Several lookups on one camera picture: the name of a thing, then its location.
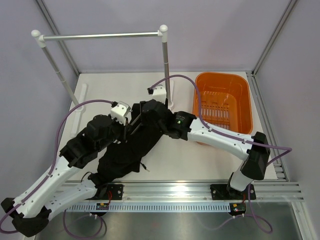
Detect silver clothes rack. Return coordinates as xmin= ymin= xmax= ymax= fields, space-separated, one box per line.
xmin=30 ymin=24 xmax=175 ymax=135

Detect aluminium mounting rail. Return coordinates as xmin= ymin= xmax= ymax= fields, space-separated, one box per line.
xmin=32 ymin=181 xmax=305 ymax=202

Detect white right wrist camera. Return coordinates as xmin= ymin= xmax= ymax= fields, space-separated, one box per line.
xmin=147 ymin=84 xmax=167 ymax=104

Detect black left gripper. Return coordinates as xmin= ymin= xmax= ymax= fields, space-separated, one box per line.
xmin=96 ymin=113 xmax=133 ymax=152

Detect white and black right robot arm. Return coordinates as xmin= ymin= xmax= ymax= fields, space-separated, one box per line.
xmin=133 ymin=99 xmax=270 ymax=200

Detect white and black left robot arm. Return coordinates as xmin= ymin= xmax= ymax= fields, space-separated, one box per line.
xmin=1 ymin=114 xmax=128 ymax=237

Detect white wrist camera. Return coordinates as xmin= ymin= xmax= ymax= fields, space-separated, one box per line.
xmin=147 ymin=84 xmax=167 ymax=104
xmin=110 ymin=101 xmax=131 ymax=126

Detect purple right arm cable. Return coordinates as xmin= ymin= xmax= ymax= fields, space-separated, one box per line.
xmin=147 ymin=74 xmax=293 ymax=166

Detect white slotted cable duct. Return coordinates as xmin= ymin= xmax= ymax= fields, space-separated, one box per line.
xmin=66 ymin=202 xmax=231 ymax=213

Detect black shorts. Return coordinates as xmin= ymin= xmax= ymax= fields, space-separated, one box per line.
xmin=96 ymin=101 xmax=166 ymax=187

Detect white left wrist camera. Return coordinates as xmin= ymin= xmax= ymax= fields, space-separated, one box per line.
xmin=110 ymin=101 xmax=131 ymax=126

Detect orange plastic basket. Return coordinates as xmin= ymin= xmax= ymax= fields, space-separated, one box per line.
xmin=195 ymin=72 xmax=253 ymax=134

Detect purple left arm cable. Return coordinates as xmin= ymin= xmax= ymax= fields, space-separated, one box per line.
xmin=0 ymin=99 xmax=115 ymax=233

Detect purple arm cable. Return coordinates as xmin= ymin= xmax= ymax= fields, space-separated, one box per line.
xmin=147 ymin=74 xmax=293 ymax=166
xmin=0 ymin=99 xmax=115 ymax=233

